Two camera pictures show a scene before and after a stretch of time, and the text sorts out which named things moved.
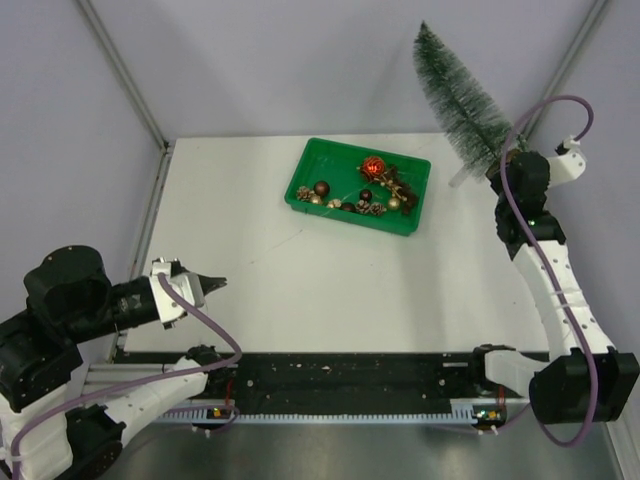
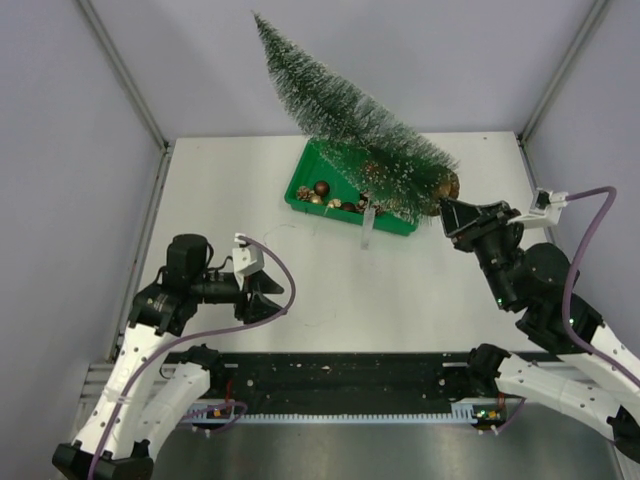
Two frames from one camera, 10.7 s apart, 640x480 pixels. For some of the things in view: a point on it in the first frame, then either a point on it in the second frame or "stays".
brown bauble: [321, 188] stays
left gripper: [208, 283] -> [260, 306]
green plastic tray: [358, 185] stays
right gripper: [496, 181] -> [457, 216]
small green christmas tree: [474, 126] -> [384, 161]
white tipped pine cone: [303, 193] stays
